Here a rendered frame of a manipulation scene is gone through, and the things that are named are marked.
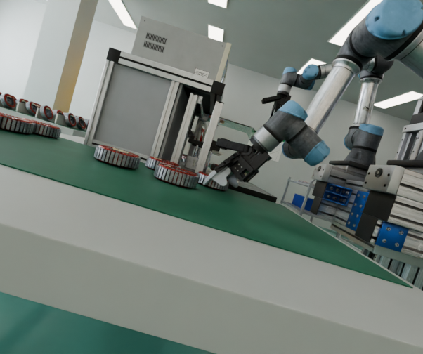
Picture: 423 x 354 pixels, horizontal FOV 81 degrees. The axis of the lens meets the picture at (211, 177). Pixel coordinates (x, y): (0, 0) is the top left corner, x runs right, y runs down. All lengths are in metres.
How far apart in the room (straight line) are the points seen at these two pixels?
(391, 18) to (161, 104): 0.72
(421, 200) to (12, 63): 8.39
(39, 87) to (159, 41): 4.02
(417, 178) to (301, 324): 0.85
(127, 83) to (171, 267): 0.89
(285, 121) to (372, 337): 0.59
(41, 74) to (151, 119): 4.21
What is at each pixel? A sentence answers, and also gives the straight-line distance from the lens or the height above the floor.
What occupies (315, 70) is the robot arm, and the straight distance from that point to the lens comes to 1.54.
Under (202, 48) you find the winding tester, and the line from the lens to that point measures 1.17.
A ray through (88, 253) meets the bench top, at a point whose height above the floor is 0.74.
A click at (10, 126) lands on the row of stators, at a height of 0.76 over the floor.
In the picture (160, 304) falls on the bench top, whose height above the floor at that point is 0.72.
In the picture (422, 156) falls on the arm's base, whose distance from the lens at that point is 1.12.
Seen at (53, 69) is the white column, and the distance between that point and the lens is 5.04.
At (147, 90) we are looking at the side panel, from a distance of 1.01.
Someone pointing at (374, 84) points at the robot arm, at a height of 1.52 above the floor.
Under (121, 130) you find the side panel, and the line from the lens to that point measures 1.01.
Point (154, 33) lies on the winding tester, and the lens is 1.21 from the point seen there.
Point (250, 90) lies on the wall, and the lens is 6.79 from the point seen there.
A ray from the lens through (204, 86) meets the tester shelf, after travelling 0.97.
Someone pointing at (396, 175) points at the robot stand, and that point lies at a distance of 0.99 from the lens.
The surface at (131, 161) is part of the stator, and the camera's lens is 0.65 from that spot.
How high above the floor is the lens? 0.83
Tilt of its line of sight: 4 degrees down
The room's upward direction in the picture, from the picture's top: 17 degrees clockwise
